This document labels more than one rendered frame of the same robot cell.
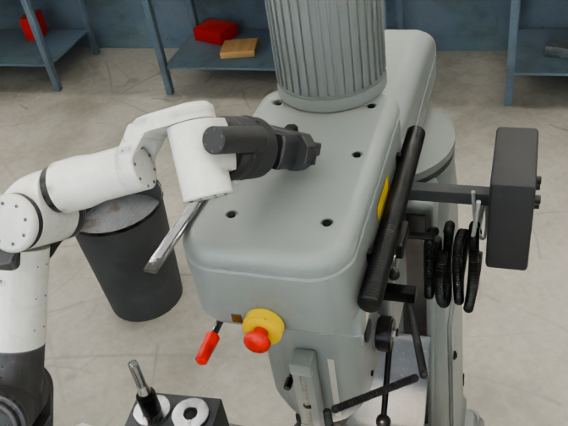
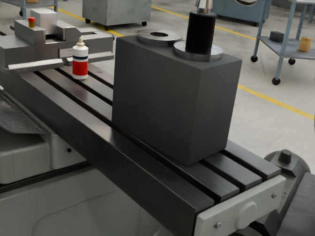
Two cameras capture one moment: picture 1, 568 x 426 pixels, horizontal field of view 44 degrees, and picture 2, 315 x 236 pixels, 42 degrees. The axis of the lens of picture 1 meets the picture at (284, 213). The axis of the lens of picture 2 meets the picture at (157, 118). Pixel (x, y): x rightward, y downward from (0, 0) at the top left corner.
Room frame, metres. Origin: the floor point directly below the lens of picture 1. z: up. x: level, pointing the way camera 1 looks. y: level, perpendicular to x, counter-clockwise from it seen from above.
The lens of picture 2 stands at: (1.78, 0.65, 1.33)
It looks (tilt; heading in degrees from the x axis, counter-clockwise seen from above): 25 degrees down; 205
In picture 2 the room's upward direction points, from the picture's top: 6 degrees clockwise
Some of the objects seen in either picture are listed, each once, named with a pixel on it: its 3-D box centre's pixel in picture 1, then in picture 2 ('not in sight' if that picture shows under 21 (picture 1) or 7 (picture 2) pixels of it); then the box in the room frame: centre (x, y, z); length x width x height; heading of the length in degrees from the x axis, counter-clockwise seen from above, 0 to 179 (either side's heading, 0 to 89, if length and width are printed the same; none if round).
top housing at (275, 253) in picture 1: (303, 197); not in sight; (0.94, -0.04, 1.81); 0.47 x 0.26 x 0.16; 157
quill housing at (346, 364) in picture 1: (323, 338); not in sight; (0.93, -0.03, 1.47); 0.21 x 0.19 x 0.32; 67
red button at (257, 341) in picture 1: (258, 339); not in sight; (0.69, 0.07, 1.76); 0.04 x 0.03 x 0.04; 67
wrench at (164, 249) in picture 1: (188, 215); not in sight; (0.83, 0.14, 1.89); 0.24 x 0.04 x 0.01; 154
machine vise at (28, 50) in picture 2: not in sight; (53, 41); (0.84, -0.14, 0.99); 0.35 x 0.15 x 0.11; 159
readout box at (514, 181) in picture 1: (514, 198); not in sight; (1.07, -0.46, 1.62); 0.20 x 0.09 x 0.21; 157
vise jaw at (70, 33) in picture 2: not in sight; (61, 28); (0.82, -0.14, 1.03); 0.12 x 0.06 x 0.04; 69
